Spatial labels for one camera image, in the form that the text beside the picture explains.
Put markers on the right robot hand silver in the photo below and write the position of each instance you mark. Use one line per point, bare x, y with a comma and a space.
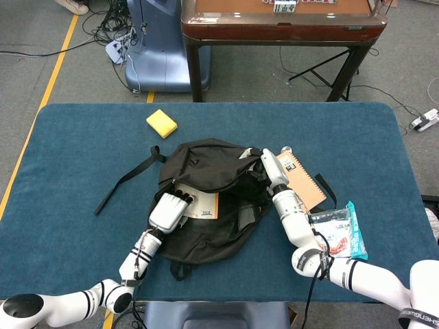
274, 169

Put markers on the left robot hand silver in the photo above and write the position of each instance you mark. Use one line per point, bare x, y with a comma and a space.
168, 212

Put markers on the white booklet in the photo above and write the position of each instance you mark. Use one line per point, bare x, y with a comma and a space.
205, 205

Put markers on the black backpack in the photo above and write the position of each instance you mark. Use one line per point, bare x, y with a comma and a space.
212, 161

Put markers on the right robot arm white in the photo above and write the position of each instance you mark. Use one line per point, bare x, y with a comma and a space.
298, 226

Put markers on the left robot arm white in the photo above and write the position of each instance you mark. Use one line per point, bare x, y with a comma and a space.
137, 260

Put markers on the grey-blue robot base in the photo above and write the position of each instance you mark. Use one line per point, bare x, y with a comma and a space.
216, 315

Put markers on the small clear round object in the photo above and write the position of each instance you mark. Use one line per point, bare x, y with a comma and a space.
286, 149

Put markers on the kraft spiral notebook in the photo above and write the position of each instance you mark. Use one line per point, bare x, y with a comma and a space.
305, 185

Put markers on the yellow sponge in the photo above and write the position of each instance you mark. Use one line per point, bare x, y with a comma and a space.
161, 122

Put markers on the teal plastic snack package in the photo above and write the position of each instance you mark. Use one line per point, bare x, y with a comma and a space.
353, 233

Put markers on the blue table mat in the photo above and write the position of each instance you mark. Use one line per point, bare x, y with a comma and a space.
85, 144

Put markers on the brown mahjong table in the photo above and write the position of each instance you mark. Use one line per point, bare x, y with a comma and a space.
281, 29

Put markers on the mahjong tiles row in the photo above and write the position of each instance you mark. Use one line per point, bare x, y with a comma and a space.
284, 6

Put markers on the pink white shoe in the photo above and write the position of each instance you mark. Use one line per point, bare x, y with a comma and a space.
433, 222

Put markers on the blue machine base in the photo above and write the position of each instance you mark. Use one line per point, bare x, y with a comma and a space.
157, 44

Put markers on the white power strip with plugs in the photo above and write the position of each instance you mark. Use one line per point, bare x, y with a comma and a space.
115, 49

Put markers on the beige shoe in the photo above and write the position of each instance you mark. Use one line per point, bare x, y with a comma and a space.
73, 6

